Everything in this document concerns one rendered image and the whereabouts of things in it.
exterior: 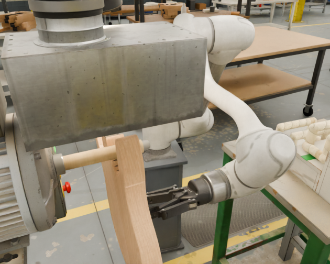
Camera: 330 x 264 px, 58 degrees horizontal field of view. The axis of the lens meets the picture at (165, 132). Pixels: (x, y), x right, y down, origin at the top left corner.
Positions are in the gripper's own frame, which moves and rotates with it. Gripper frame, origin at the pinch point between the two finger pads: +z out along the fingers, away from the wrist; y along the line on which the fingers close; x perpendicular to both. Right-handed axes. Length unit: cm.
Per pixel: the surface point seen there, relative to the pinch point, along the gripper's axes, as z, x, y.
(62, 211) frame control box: 18.8, -3.9, 23.3
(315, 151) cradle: -67, -1, 4
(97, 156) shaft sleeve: 8.0, 18.3, -6.3
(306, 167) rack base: -64, -6, 6
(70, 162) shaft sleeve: 13.6, 18.4, -6.3
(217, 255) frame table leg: -51, -67, 59
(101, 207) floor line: -5, -60, 149
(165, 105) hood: -2.7, 28.9, -25.0
